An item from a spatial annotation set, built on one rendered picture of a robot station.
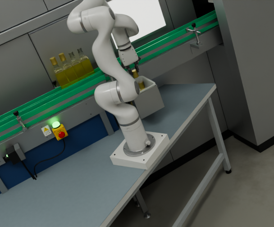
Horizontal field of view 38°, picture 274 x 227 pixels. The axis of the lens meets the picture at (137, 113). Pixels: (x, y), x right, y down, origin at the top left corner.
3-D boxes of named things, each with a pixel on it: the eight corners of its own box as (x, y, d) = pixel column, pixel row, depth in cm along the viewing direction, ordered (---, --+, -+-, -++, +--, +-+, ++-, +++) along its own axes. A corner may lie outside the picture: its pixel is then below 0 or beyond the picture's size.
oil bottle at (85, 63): (97, 82, 259) (84, 52, 250) (99, 84, 254) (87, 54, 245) (89, 85, 258) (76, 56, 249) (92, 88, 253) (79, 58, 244)
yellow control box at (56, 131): (66, 132, 241) (61, 121, 238) (69, 136, 235) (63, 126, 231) (55, 137, 240) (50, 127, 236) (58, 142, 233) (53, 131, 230)
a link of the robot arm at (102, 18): (114, 98, 211) (143, 92, 207) (110, 109, 201) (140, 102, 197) (80, 9, 189) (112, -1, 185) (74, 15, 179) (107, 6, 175)
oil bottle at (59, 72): (73, 93, 255) (60, 64, 246) (75, 96, 250) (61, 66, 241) (66, 97, 254) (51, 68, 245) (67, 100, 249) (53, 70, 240)
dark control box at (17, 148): (24, 153, 235) (18, 142, 231) (26, 159, 228) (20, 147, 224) (11, 160, 233) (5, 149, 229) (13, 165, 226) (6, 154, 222)
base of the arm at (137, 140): (161, 136, 221) (152, 110, 212) (144, 159, 210) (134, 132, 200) (134, 133, 233) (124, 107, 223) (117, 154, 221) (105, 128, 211)
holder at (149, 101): (146, 95, 267) (138, 74, 260) (164, 106, 243) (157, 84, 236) (124, 106, 263) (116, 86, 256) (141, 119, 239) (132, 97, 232)
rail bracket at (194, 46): (196, 50, 274) (187, 20, 264) (210, 54, 260) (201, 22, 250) (190, 53, 273) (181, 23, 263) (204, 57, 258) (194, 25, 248)
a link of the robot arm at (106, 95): (138, 124, 205) (123, 85, 193) (105, 130, 210) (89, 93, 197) (140, 111, 215) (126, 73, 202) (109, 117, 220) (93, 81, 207)
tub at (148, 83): (145, 86, 259) (141, 74, 255) (161, 95, 239) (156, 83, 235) (122, 98, 255) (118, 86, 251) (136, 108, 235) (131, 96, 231)
